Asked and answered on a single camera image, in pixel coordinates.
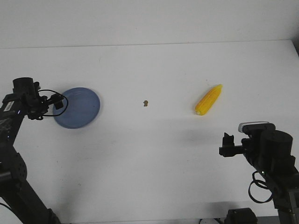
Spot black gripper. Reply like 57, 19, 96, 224
27, 92, 64, 120
219, 133, 251, 157

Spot blue round plate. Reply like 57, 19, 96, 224
53, 87, 100, 129

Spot yellow toy corn cob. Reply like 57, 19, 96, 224
194, 84, 223, 116

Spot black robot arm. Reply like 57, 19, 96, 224
0, 77, 63, 224
219, 130, 299, 224

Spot white object at table edge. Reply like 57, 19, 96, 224
198, 218, 224, 224

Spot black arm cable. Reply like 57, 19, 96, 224
28, 88, 69, 121
248, 170, 275, 203

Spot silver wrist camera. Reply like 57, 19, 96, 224
238, 121, 276, 134

